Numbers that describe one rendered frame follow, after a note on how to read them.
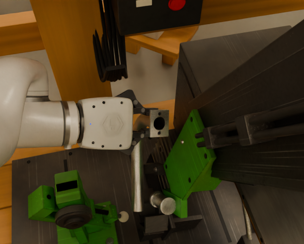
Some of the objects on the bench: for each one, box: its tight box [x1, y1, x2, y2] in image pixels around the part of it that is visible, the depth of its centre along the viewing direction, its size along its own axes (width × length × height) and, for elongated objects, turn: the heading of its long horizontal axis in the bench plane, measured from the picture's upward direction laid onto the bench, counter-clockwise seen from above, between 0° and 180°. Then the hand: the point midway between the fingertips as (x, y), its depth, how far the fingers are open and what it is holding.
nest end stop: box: [139, 222, 168, 233], centre depth 87 cm, size 4×7×6 cm, turn 103°
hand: (152, 122), depth 71 cm, fingers closed on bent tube, 3 cm apart
